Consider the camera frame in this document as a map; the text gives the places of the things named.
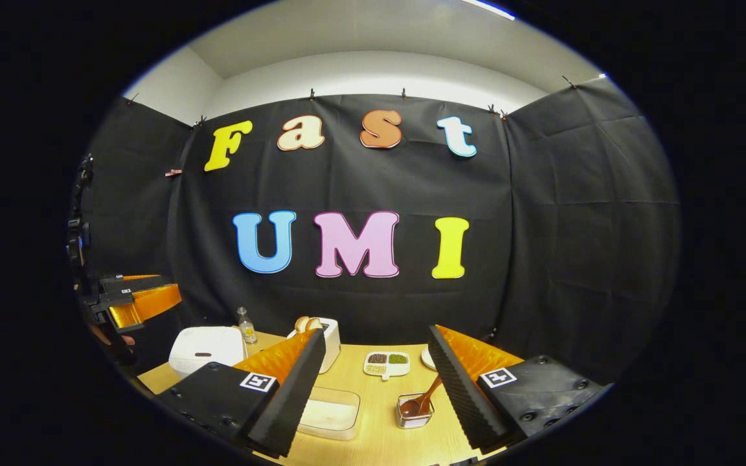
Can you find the divided white bean dish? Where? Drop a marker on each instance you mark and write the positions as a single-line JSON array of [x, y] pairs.
[[386, 364]]

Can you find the bread slice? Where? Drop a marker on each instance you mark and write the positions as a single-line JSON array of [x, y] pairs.
[[315, 323], [302, 323]]

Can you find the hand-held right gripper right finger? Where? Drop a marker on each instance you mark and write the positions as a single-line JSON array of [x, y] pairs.
[[460, 408]]

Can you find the white toaster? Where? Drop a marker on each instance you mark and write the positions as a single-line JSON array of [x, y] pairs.
[[331, 343]]

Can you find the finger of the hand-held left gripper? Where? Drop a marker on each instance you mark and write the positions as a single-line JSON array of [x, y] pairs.
[[136, 281], [149, 303]]

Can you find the small glass bottle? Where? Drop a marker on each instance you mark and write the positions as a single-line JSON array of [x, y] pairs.
[[247, 330]]

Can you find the clear container of rice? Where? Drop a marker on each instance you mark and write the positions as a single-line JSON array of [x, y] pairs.
[[331, 414]]

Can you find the round white plate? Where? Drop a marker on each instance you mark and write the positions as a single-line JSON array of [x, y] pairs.
[[427, 357]]

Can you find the brown wooden spoon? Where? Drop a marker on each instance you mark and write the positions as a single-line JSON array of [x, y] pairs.
[[425, 398]]

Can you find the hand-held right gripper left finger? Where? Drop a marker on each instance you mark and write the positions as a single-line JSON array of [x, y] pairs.
[[282, 408]]

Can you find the white rice cooker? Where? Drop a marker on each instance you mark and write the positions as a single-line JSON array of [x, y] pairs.
[[208, 349]]

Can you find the black backdrop cloth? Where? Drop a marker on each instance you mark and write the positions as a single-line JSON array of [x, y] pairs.
[[574, 226]]

